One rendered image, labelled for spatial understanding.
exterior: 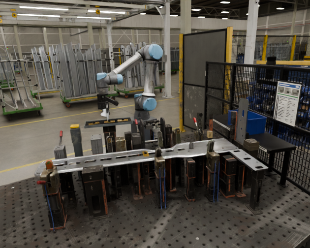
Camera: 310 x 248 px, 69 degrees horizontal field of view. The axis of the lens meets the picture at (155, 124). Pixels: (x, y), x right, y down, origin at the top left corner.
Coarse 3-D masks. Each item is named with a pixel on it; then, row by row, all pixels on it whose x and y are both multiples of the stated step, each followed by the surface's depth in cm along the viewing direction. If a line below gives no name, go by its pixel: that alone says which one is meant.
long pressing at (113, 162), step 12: (180, 144) 172; (204, 144) 170; (216, 144) 170; (228, 144) 169; (84, 156) 157; (96, 156) 157; (108, 156) 156; (120, 156) 156; (144, 156) 154; (168, 156) 154; (180, 156) 153; (192, 156) 153; (60, 168) 142; (72, 168) 142
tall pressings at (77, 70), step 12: (60, 48) 750; (72, 48) 742; (60, 60) 736; (72, 60) 755; (84, 60) 813; (60, 72) 782; (72, 72) 763; (84, 72) 802; (96, 72) 819; (72, 84) 791; (84, 84) 810; (96, 84) 849; (72, 96) 771
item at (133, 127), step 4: (132, 120) 203; (144, 120) 202; (148, 120) 202; (152, 120) 204; (132, 124) 208; (132, 128) 209; (136, 128) 202; (144, 128) 203; (132, 132) 211; (136, 132) 204; (144, 132) 204; (148, 132) 206; (148, 136) 207
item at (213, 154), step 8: (208, 152) 147; (216, 152) 147; (208, 160) 148; (216, 160) 143; (208, 168) 150; (216, 168) 145; (208, 176) 152; (216, 176) 148; (208, 184) 152; (216, 184) 148; (208, 192) 153; (216, 192) 151; (208, 200) 154; (216, 200) 152
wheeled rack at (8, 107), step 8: (32, 64) 625; (24, 80) 778; (0, 88) 596; (8, 88) 606; (0, 96) 600; (8, 96) 765; (8, 104) 614; (16, 104) 686; (24, 104) 686; (32, 104) 691; (40, 104) 657; (8, 112) 617; (16, 112) 627
